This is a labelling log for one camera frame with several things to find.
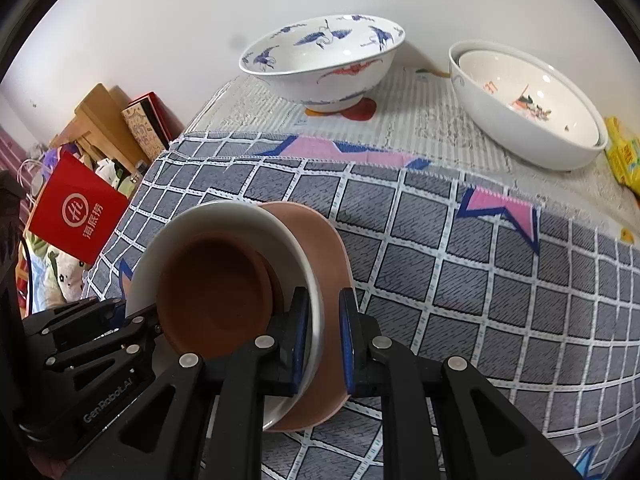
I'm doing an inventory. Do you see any brown bowl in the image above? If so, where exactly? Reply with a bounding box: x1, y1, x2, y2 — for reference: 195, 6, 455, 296
156, 232, 287, 361

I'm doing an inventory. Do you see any white bowl with orange print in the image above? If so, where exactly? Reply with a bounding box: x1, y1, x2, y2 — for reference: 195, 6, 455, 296
458, 49, 601, 148

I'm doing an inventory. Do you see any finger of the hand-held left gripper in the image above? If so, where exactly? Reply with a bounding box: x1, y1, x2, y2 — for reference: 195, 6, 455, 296
44, 315, 165, 373
24, 297, 126, 338

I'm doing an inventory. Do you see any yellow snack packet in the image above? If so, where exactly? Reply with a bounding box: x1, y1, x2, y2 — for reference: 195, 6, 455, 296
604, 116, 640, 188

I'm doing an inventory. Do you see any white lace tablecloth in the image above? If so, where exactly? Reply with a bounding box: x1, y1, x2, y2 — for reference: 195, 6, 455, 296
187, 67, 640, 247

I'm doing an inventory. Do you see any patterned brown box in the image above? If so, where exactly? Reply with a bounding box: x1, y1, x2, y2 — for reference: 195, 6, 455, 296
121, 100, 169, 162

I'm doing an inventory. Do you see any grey checked cloth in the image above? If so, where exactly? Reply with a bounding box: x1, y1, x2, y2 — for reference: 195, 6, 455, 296
82, 132, 640, 480

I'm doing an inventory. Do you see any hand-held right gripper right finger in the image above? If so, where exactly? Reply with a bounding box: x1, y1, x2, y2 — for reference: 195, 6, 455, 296
339, 287, 581, 480

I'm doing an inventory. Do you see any red paper bag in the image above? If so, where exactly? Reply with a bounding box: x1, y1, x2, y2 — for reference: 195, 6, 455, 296
27, 151, 130, 266

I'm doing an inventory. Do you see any pink plate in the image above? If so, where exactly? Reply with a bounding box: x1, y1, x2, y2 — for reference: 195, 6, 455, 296
260, 201, 357, 433

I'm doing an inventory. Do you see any large white bowl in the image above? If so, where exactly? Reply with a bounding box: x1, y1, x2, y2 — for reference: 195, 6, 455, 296
448, 41, 609, 172

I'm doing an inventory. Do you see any red box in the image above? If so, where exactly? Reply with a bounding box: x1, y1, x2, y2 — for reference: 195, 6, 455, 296
137, 91, 187, 147

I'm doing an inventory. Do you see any blue crane pattern bowl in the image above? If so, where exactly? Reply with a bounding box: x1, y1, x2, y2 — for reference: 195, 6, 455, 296
238, 14, 407, 114

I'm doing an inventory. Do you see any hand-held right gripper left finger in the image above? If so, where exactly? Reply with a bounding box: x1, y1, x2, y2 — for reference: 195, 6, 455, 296
65, 287, 311, 480

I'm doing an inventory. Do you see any floral cloth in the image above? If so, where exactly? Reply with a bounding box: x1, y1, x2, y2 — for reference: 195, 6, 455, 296
30, 245, 85, 311

